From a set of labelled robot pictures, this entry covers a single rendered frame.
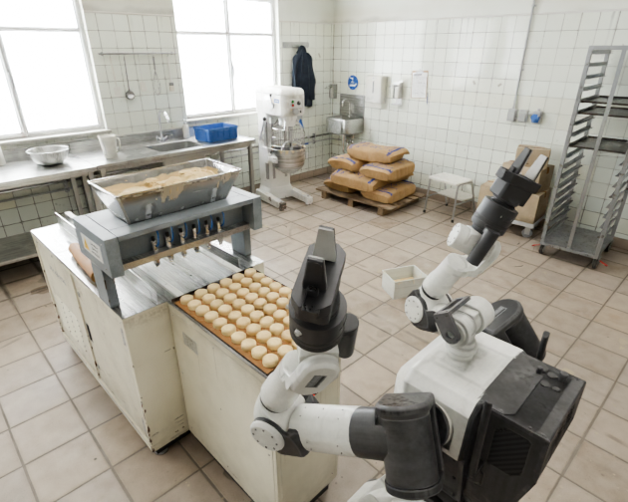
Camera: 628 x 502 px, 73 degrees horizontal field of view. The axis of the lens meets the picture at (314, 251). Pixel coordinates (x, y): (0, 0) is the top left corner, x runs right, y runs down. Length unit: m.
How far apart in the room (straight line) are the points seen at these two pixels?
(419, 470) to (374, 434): 0.09
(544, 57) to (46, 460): 5.11
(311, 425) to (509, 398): 0.37
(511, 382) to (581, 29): 4.43
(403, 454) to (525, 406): 0.24
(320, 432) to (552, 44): 4.70
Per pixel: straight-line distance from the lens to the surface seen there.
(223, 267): 2.03
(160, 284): 1.93
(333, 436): 0.86
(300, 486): 1.93
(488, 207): 1.12
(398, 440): 0.79
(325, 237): 0.56
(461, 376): 0.90
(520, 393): 0.91
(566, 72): 5.11
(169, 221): 1.80
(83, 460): 2.56
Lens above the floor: 1.81
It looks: 25 degrees down
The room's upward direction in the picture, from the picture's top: straight up
